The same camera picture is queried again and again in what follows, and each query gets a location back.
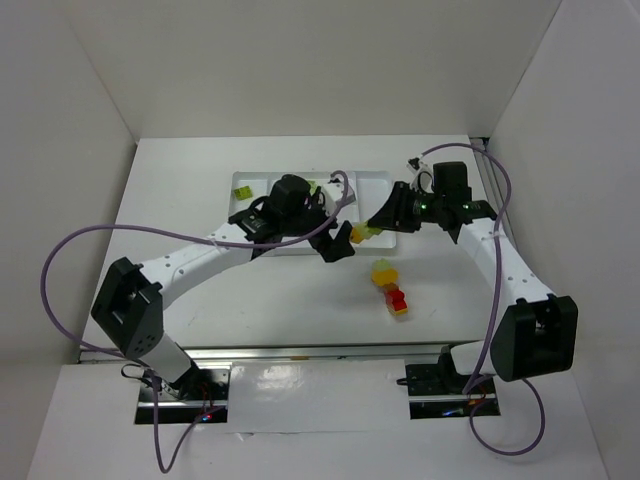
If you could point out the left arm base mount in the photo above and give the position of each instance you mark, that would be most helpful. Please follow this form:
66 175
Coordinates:
208 398

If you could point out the red lego brick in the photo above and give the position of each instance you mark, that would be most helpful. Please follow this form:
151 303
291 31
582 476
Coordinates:
396 302

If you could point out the aluminium side rail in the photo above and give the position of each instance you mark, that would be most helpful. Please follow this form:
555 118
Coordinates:
488 183

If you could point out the pale green sloped lego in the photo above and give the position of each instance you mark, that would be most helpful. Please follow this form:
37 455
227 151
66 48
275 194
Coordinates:
381 265

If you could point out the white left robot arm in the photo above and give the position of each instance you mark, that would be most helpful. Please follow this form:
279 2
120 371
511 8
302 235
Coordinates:
131 301

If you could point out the lime green curved lego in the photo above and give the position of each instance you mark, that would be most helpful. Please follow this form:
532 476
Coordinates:
313 186

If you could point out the dark green small lego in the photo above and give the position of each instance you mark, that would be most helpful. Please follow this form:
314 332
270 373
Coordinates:
243 193

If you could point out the orange face lego brick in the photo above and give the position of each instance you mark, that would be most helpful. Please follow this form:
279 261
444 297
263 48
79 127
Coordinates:
357 235

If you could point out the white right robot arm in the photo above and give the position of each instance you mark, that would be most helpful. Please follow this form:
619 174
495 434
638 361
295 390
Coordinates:
531 330

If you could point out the pale green lego end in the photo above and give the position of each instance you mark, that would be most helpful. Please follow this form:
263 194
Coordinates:
370 232

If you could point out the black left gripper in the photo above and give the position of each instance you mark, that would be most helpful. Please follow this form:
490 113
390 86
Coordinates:
326 236

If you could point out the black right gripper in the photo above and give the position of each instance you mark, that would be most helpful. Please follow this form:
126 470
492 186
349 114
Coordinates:
400 207

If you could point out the aluminium front rail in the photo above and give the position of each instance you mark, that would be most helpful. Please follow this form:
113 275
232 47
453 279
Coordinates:
422 349

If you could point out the white compartment sorting tray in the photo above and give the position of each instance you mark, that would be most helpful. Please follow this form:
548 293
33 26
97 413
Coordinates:
371 189

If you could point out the yellow lego brick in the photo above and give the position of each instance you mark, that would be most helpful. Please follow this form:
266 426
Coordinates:
384 277

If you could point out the brown 2x2 lego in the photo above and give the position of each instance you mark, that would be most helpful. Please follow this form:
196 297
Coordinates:
390 289

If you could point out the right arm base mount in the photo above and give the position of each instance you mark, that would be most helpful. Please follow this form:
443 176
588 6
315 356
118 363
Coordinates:
434 395

